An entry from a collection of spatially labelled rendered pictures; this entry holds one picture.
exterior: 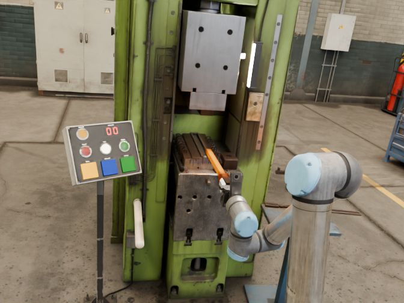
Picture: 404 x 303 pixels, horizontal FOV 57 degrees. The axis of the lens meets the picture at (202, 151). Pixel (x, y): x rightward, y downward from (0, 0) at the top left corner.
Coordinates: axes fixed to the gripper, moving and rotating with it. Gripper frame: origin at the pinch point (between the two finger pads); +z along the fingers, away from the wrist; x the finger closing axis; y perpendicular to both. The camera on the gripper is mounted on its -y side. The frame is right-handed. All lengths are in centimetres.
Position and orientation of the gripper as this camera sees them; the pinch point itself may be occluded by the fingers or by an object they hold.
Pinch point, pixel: (225, 178)
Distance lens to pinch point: 175.1
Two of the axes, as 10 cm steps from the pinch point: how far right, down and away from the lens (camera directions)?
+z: -1.9, -3.9, 9.0
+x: 9.8, 0.2, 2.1
